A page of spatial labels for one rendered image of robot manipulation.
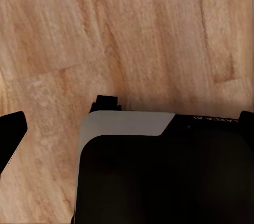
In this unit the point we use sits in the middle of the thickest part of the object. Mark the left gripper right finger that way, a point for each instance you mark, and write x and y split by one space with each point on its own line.
246 128

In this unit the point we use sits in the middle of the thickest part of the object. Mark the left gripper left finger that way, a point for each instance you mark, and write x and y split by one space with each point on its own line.
12 129

